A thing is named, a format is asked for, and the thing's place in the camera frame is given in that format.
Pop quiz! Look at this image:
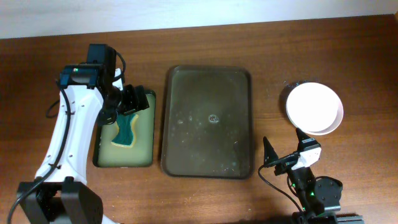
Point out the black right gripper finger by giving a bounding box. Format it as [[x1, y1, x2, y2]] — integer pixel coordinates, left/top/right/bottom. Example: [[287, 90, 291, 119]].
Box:
[[295, 128, 313, 144], [263, 136, 279, 165]]

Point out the yellow green sponge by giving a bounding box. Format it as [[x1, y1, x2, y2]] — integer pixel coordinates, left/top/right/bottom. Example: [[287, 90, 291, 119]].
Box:
[[111, 114, 139, 147]]

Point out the pink plate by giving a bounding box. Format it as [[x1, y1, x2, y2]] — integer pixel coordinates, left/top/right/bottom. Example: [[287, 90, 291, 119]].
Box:
[[285, 82, 344, 136]]

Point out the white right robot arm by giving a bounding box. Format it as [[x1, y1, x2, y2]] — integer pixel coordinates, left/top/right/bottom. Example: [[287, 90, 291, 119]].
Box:
[[259, 128, 343, 223]]

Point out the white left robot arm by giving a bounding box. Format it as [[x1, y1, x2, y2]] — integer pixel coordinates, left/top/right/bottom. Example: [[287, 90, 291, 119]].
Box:
[[7, 63, 150, 223]]

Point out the green soapy water tray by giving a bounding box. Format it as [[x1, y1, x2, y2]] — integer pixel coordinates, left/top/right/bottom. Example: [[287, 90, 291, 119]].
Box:
[[93, 90, 156, 168]]

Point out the dark brown serving tray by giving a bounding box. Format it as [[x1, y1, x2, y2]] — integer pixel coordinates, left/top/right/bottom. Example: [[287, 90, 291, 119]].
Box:
[[160, 65, 255, 180]]

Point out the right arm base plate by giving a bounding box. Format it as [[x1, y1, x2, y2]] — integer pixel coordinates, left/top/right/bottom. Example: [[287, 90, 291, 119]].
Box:
[[290, 213, 365, 224]]

